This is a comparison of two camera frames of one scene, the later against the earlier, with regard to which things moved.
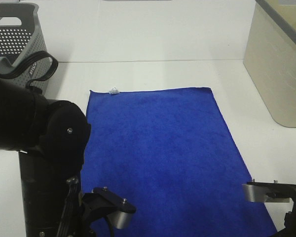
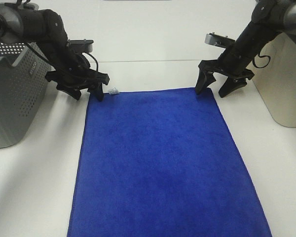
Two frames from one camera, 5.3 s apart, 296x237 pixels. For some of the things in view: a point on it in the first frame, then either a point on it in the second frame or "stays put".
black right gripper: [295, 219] -> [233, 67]
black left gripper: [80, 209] -> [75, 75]
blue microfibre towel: [171, 153] stays put
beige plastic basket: [275, 58] stays put
